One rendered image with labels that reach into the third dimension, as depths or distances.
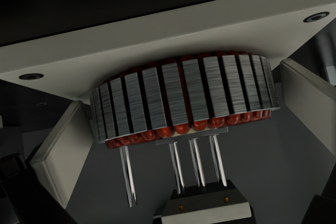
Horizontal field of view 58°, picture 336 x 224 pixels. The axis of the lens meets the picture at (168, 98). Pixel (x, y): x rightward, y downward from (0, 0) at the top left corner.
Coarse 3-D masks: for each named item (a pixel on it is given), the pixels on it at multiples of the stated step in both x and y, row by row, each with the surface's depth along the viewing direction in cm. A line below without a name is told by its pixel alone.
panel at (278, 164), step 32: (256, 128) 43; (288, 128) 43; (96, 160) 44; (160, 160) 44; (224, 160) 43; (256, 160) 42; (288, 160) 42; (320, 160) 42; (96, 192) 44; (160, 192) 43; (256, 192) 42; (288, 192) 42; (320, 192) 41
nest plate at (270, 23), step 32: (224, 0) 12; (256, 0) 12; (288, 0) 12; (320, 0) 12; (96, 32) 12; (128, 32) 12; (160, 32) 12; (192, 32) 12; (224, 32) 13; (256, 32) 13; (288, 32) 14; (0, 64) 12; (32, 64) 12; (64, 64) 13; (96, 64) 14; (128, 64) 15; (160, 64) 16; (64, 96) 19
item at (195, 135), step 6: (198, 132) 31; (204, 132) 31; (210, 132) 31; (216, 132) 31; (222, 132) 31; (168, 138) 31; (174, 138) 31; (180, 138) 31; (186, 138) 31; (192, 138) 32; (156, 144) 31
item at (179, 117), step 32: (192, 64) 14; (224, 64) 14; (256, 64) 15; (96, 96) 16; (128, 96) 14; (160, 96) 14; (192, 96) 14; (224, 96) 14; (256, 96) 15; (96, 128) 16; (128, 128) 14; (160, 128) 14; (192, 128) 15
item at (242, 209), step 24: (168, 144) 33; (192, 144) 33; (216, 144) 32; (216, 168) 32; (192, 192) 32; (216, 192) 25; (240, 192) 23; (168, 216) 20; (192, 216) 20; (216, 216) 20; (240, 216) 20
